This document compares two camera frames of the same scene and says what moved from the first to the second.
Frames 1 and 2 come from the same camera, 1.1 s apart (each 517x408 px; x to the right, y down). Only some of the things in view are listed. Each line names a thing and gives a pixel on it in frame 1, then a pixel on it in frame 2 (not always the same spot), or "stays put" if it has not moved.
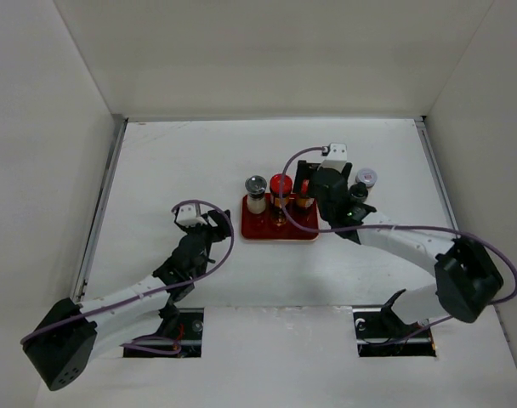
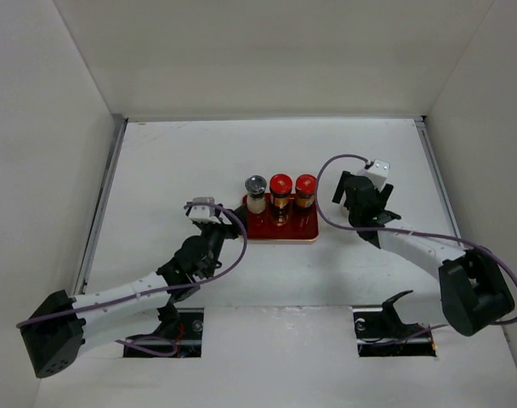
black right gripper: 305,171 to 384,195
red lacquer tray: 260,227 stays put
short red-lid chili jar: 278,216 stays put
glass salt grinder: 256,186 stays put
